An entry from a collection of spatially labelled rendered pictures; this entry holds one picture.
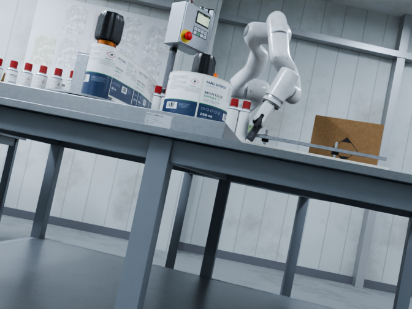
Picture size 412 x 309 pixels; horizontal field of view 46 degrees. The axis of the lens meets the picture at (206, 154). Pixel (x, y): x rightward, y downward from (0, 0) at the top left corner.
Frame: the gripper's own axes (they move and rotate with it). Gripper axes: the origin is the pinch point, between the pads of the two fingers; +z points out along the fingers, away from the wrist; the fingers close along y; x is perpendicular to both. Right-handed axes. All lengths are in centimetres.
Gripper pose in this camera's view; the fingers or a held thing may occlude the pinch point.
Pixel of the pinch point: (251, 136)
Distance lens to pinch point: 205.7
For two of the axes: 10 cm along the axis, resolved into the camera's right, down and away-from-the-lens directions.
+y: -1.6, -0.9, -9.8
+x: 8.4, 5.1, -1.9
